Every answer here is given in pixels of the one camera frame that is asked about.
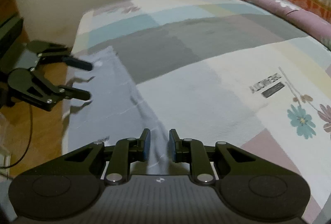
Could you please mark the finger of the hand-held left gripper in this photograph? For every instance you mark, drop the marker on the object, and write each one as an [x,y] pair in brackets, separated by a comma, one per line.
[80,65]
[77,94]

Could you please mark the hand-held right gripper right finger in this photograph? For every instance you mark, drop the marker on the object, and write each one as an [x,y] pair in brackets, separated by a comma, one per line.
[172,146]

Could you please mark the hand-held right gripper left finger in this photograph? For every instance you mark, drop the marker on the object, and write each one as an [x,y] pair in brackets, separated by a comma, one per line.
[147,145]

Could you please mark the grey printed pants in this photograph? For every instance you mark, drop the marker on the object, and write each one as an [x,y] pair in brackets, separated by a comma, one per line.
[103,97]

